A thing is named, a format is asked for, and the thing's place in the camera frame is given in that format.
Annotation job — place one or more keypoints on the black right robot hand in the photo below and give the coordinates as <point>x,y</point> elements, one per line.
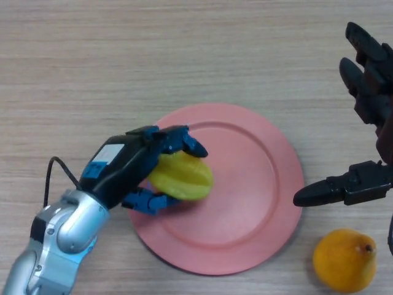
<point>365,184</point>

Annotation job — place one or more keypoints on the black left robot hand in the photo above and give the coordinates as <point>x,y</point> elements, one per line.
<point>122,169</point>

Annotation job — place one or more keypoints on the yellow starfruit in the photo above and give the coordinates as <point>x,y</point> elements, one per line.
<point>187,179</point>

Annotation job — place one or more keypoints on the pink round plate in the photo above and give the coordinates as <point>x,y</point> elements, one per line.
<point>245,190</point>

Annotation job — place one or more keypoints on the orange pear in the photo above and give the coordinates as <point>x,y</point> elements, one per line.
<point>344,261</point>

